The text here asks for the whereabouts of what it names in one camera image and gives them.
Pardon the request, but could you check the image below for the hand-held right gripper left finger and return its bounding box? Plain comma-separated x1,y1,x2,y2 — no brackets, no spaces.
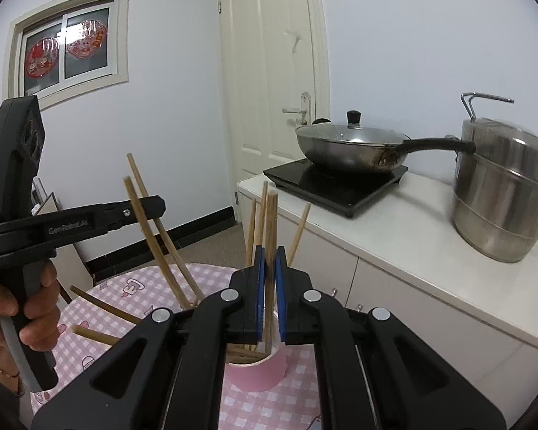
31,245,267,430

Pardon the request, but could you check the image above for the wooden chopstick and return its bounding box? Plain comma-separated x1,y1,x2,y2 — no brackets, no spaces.
126,153,206,305
265,191,279,352
287,202,312,267
258,181,270,249
73,326,119,345
70,286,143,324
123,176,193,310

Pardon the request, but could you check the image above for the steel wok with black handle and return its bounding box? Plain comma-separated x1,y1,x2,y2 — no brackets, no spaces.
295,119,476,173

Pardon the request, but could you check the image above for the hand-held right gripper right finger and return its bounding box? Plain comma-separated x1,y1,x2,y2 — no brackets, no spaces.
274,246,507,430

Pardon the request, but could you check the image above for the red window decoration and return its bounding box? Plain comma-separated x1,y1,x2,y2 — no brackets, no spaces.
25,38,60,79
66,20,105,59

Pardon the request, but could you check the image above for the pink paper cup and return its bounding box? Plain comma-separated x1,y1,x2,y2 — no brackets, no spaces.
223,311,288,393

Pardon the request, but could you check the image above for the white cabinet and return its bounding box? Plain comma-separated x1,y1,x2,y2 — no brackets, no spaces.
236,172,538,417

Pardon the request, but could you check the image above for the black induction cooktop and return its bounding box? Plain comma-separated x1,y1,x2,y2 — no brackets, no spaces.
263,159,409,219

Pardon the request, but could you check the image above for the glass wok lid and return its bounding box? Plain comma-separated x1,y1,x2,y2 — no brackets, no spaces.
296,110,411,144

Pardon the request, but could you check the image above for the stainless steel steamer pot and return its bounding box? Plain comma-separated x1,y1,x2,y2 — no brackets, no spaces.
446,92,538,263

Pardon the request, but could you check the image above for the pink checkered tablecloth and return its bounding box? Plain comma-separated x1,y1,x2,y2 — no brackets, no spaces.
29,264,330,430

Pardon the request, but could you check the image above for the thin red bracelet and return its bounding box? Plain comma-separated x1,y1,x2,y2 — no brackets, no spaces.
0,348,19,378

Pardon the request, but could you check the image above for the white door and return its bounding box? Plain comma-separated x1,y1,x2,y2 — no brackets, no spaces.
217,0,330,225

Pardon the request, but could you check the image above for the person's left hand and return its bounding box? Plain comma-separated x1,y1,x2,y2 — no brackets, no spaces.
0,262,62,374

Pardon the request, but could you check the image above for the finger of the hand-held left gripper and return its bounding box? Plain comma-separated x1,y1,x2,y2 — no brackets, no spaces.
99,195,167,234

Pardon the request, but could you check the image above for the white framed window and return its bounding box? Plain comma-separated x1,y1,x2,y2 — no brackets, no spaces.
2,0,131,110

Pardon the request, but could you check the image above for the metal door handle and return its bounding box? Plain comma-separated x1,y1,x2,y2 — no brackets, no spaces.
282,92,312,128

